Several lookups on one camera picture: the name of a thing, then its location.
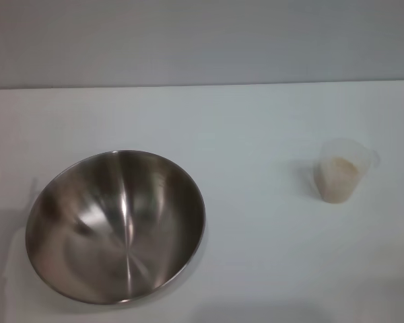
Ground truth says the white uncooked rice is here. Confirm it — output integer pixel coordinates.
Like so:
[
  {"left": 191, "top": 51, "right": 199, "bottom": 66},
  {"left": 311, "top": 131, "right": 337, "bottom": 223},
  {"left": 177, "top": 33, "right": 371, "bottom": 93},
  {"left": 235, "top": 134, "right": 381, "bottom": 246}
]
[{"left": 318, "top": 156, "right": 358, "bottom": 204}]

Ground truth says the clear plastic measuring cup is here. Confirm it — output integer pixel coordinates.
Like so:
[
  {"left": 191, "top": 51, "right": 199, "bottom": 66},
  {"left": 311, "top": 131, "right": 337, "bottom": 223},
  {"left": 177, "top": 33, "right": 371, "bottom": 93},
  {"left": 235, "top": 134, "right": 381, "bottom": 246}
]
[{"left": 312, "top": 140, "right": 380, "bottom": 205}]

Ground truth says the stainless steel mixing bowl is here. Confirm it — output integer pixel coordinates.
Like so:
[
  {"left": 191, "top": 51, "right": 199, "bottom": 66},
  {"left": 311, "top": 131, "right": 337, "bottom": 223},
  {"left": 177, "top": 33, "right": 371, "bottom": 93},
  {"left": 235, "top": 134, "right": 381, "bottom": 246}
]
[{"left": 24, "top": 149, "right": 207, "bottom": 296}]

